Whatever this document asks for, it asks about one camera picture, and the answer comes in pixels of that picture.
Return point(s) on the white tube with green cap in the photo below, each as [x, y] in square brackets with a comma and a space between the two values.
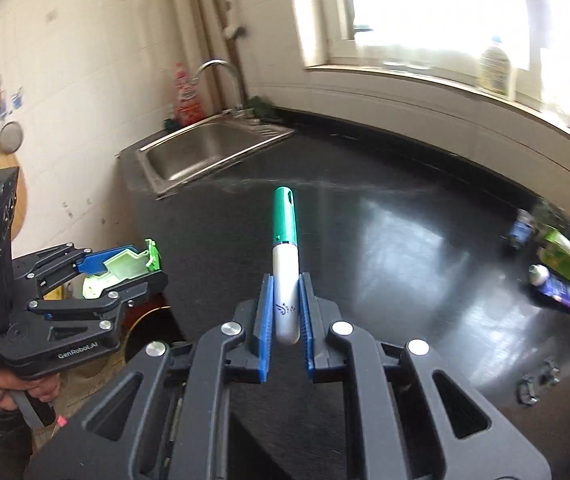
[285, 270]

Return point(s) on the stainless steel sink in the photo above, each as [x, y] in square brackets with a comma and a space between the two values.
[200, 150]

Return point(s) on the green carton box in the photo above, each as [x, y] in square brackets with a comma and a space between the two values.
[565, 255]

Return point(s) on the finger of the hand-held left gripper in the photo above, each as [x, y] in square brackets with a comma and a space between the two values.
[130, 292]
[100, 257]

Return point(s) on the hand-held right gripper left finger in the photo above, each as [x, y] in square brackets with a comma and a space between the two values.
[265, 340]

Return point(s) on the white detergent bottle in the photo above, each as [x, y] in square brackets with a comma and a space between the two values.
[495, 70]

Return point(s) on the light green plastic packaging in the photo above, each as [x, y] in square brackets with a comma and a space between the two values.
[125, 265]

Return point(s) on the red plastic bottle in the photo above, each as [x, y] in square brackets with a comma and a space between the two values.
[187, 100]

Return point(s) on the dark green scrubber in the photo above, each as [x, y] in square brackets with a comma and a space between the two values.
[260, 107]

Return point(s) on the wall pipe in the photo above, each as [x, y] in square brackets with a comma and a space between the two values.
[217, 10]

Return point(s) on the small white ball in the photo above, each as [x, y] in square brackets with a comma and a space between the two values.
[538, 274]

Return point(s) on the chrome faucet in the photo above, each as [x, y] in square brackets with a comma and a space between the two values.
[215, 61]

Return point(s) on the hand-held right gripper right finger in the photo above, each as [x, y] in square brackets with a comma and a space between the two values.
[306, 340]

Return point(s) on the clear plastic wrapper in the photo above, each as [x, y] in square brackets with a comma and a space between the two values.
[550, 212]

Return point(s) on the blue purple packet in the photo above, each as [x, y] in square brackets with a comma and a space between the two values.
[560, 292]

